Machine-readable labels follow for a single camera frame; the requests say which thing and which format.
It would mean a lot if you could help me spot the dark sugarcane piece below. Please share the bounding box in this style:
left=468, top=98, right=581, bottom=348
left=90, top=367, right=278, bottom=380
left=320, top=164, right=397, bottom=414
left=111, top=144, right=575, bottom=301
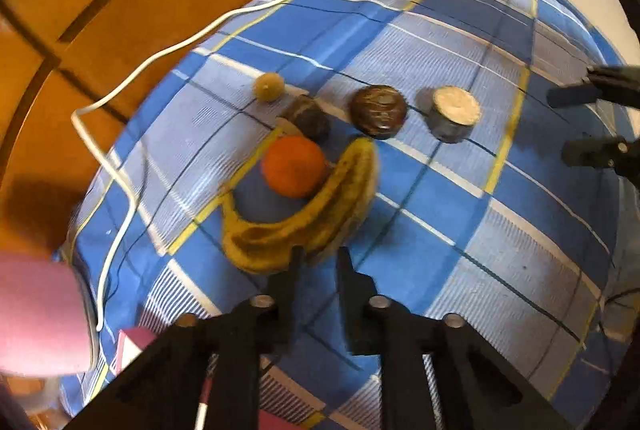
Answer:
left=277, top=96, right=331, bottom=142

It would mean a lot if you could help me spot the pink electric kettle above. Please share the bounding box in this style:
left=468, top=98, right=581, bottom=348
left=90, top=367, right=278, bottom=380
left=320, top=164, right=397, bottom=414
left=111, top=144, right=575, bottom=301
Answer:
left=1, top=253, right=98, bottom=378

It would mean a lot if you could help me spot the small tan round fruit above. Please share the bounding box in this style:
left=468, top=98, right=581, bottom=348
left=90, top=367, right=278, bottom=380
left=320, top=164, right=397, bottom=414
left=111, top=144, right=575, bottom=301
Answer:
left=253, top=73, right=285, bottom=103

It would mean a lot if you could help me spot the wide sugarcane stump piece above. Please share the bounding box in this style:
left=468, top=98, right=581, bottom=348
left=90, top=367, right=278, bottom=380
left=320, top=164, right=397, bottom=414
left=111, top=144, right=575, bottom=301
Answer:
left=426, top=86, right=482, bottom=143

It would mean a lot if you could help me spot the orange without stem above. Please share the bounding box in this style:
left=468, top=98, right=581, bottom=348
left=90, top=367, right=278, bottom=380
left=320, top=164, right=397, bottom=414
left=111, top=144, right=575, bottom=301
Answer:
left=260, top=135, right=329, bottom=198

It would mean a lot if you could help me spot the pink and white tray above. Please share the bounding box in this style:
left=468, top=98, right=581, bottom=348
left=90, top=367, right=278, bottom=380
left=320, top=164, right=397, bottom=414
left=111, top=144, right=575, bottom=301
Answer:
left=115, top=327, right=297, bottom=430

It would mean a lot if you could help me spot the ripe spotted banana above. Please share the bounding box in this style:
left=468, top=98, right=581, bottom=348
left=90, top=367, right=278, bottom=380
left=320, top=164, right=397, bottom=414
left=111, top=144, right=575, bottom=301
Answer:
left=221, top=137, right=378, bottom=274

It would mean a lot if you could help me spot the white power cable with plug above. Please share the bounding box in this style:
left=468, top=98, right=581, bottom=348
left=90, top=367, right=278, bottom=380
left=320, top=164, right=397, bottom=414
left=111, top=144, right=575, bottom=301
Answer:
left=69, top=0, right=352, bottom=334

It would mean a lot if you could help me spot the blue plaid tablecloth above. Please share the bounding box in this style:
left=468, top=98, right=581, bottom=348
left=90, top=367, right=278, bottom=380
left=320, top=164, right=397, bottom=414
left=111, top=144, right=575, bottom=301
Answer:
left=61, top=0, right=638, bottom=428

